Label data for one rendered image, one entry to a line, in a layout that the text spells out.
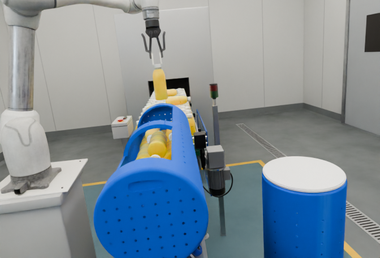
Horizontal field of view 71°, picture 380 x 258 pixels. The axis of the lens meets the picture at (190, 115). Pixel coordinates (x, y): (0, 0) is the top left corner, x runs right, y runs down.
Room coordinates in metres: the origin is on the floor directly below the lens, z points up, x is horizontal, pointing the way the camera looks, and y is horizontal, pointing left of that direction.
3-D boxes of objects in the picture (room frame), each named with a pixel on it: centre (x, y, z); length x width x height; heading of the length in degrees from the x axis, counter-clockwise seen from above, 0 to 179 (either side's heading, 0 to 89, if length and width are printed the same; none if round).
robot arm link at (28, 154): (1.07, 0.70, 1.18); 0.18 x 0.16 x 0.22; 37
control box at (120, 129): (1.72, 0.45, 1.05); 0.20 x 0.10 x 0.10; 2
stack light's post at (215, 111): (1.92, -0.19, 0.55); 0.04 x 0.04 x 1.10; 2
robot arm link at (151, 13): (1.49, 0.16, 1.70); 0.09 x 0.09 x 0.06
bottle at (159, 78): (1.49, 0.15, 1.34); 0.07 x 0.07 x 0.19
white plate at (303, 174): (0.89, -0.39, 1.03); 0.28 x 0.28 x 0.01
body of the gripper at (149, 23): (1.49, 0.16, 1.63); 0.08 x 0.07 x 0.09; 94
